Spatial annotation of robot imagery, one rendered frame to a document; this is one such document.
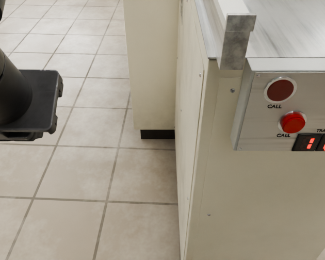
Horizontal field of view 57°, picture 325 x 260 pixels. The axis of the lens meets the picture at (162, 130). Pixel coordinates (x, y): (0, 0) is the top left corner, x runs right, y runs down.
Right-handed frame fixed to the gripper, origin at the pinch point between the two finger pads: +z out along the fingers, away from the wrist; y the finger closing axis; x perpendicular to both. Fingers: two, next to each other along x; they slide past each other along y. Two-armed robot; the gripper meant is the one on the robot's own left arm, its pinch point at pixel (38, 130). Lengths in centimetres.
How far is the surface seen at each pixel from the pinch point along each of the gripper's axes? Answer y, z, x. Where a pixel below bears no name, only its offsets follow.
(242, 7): -24.5, -8.4, -12.1
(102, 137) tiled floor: 13, 105, -35
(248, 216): -33.8, 29.3, 8.1
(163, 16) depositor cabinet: -16, 49, -60
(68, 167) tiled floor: 26, 96, -17
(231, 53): -23.3, -6.7, -7.1
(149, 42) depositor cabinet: -11, 57, -55
